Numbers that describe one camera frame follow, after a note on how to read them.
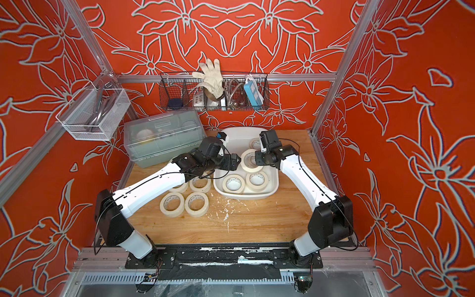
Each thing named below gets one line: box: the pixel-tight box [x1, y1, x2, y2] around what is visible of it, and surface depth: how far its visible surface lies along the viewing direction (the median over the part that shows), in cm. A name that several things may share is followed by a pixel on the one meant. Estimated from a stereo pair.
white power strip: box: [192, 92, 205, 108], surface depth 96 cm
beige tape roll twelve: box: [222, 173, 246, 195], surface depth 93 cm
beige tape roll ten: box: [239, 149, 264, 173], surface depth 83 cm
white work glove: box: [191, 58, 225, 101], surface depth 91 cm
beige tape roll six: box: [245, 171, 269, 192], surface depth 94 cm
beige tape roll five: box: [248, 138, 262, 151], surface depth 112 cm
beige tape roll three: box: [159, 191, 185, 218], surface depth 86 cm
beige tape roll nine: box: [184, 191, 210, 218], surface depth 88 cm
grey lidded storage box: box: [123, 108, 208, 169], surface depth 97 cm
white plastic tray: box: [213, 127, 280, 201], surface depth 94 cm
